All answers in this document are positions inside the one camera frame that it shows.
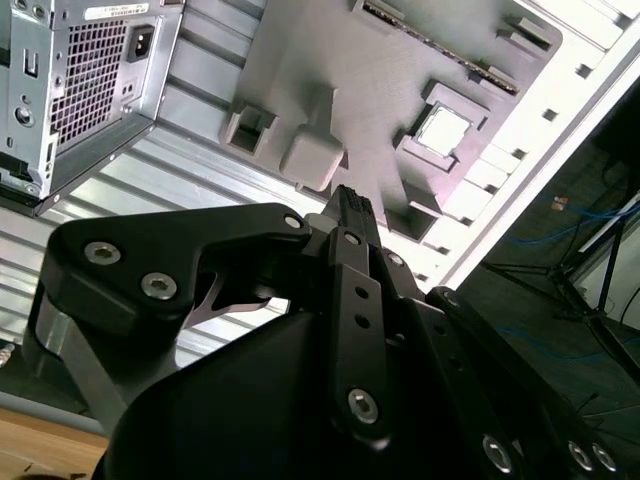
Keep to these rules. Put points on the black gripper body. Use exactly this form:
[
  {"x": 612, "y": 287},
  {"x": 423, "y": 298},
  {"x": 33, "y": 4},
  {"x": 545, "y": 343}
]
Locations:
[{"x": 225, "y": 425}]

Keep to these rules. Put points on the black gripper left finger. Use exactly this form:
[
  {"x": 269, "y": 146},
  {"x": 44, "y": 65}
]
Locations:
[{"x": 125, "y": 260}]

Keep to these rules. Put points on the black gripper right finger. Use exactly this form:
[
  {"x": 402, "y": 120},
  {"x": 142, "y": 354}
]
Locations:
[{"x": 500, "y": 375}]

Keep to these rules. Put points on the silver square CPU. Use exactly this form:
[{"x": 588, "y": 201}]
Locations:
[{"x": 442, "y": 130}]

